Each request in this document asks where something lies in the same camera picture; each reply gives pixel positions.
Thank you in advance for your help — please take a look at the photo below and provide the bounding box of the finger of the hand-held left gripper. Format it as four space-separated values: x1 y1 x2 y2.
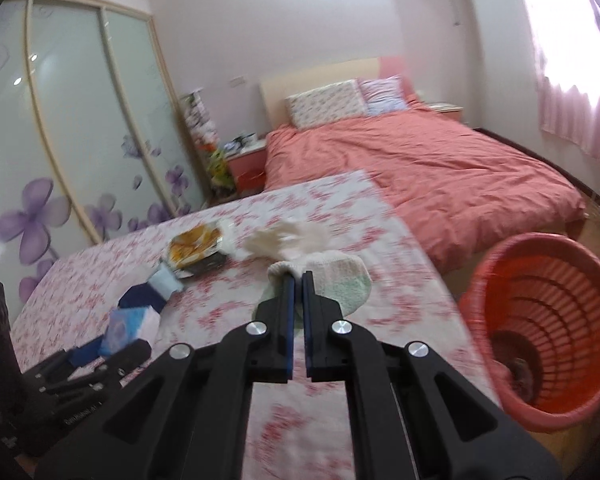
24 339 151 402

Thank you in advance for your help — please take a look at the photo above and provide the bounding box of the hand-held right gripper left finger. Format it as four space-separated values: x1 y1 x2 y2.
72 271 297 480

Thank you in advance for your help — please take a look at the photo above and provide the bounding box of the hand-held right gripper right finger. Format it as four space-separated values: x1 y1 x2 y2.
302 271 563 480

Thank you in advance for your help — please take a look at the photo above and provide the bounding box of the white green sock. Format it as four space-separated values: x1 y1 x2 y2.
267 250 372 318

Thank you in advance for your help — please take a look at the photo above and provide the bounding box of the blue tissue packet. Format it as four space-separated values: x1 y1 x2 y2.
100 307 161 357

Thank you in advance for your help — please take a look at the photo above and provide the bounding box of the yellow snack tray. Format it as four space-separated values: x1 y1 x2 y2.
167 224 227 277

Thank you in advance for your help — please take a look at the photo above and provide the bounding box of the orange plastic basket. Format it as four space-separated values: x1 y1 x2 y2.
459 232 600 433

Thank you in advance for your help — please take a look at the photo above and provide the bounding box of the pink floral tablecloth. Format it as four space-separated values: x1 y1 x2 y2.
10 170 486 480

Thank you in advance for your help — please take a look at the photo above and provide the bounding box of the coral bed duvet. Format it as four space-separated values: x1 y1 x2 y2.
264 92 588 275

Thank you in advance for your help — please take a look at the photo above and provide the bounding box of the plush toy display tube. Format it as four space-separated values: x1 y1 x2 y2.
180 89 237 202

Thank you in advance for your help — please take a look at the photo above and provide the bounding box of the floral pillow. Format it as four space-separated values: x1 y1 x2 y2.
285 79 368 128

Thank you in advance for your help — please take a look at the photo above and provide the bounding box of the flower print sliding wardrobe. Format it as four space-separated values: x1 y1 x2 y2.
0 0 206 306

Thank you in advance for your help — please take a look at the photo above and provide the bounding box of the pink striped pillow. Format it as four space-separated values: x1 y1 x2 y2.
357 76 409 116

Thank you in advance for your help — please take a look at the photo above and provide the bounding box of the beige pink headboard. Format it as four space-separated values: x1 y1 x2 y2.
259 56 421 128

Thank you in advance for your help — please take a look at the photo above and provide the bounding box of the pink curtain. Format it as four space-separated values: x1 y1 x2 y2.
510 0 600 161

